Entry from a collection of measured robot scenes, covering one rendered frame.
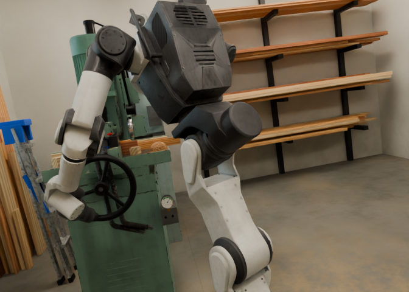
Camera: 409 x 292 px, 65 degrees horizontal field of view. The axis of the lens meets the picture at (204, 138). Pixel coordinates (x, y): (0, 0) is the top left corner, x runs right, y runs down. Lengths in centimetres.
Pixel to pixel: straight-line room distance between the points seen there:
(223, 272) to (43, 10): 374
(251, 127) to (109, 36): 48
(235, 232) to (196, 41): 59
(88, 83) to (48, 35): 323
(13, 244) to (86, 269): 134
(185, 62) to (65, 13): 334
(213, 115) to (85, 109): 36
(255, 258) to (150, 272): 84
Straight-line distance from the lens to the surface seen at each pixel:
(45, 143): 418
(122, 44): 100
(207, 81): 98
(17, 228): 294
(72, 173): 105
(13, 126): 242
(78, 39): 170
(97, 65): 102
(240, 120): 88
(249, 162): 424
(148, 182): 160
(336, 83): 403
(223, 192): 102
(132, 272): 176
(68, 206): 114
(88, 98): 98
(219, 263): 102
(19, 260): 305
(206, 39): 104
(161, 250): 171
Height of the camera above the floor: 112
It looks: 7 degrees down
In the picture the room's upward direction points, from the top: 8 degrees counter-clockwise
